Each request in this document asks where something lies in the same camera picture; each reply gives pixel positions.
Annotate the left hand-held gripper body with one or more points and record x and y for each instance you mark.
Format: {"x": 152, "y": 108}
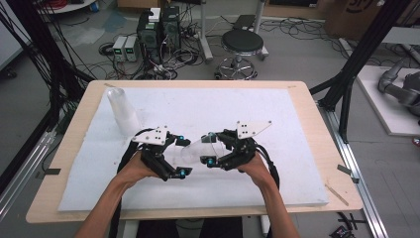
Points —
{"x": 155, "y": 152}

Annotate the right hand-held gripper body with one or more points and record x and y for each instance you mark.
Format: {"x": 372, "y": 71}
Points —
{"x": 241, "y": 150}

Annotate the clear plastic cup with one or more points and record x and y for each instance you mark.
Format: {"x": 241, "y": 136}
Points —
{"x": 197, "y": 151}

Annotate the stack of clear cups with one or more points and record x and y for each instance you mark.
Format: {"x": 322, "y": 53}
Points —
{"x": 123, "y": 112}

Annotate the person's right hand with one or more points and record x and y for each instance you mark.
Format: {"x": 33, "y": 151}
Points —
{"x": 256, "y": 172}

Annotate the person's left hand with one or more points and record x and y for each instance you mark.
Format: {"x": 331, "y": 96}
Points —
{"x": 137, "y": 172}

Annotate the white foam board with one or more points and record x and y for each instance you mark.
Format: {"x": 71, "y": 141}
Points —
{"x": 198, "y": 105}

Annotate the person's dark trousers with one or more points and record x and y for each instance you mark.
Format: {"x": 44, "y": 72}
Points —
{"x": 158, "y": 229}

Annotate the white table leg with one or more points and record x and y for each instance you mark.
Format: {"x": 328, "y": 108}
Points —
{"x": 264, "y": 226}
{"x": 130, "y": 229}

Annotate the black round stool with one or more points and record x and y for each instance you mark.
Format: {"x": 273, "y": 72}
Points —
{"x": 242, "y": 43}

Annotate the white desk leg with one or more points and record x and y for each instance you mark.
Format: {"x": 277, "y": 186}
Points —
{"x": 261, "y": 29}
{"x": 205, "y": 36}

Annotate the thin wooden stick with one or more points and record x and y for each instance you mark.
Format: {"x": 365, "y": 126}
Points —
{"x": 336, "y": 195}

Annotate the grey power supply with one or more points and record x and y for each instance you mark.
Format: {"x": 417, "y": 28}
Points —
{"x": 131, "y": 49}
{"x": 119, "y": 49}

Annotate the black computer tower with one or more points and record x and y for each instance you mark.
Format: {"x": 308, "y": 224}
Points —
{"x": 171, "y": 28}
{"x": 148, "y": 39}

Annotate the flat black device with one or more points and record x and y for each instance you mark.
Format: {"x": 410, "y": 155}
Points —
{"x": 244, "y": 22}

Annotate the black parts on floor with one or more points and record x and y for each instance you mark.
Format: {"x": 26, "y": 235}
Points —
{"x": 346, "y": 224}

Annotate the small white box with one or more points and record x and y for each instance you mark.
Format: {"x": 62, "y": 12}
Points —
{"x": 154, "y": 15}

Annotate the white base board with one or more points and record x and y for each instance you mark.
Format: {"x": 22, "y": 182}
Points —
{"x": 379, "y": 102}

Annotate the round white table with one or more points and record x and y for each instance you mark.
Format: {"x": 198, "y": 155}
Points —
{"x": 69, "y": 6}

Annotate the brown cardboard box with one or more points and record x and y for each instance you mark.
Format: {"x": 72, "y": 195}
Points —
{"x": 360, "y": 18}

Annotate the grey metal bracket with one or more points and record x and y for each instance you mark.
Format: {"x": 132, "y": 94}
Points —
{"x": 346, "y": 172}

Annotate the aluminium rail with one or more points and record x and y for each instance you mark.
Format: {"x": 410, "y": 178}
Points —
{"x": 23, "y": 175}
{"x": 356, "y": 178}

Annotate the black frame post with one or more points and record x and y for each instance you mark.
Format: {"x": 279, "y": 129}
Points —
{"x": 36, "y": 36}
{"x": 360, "y": 59}

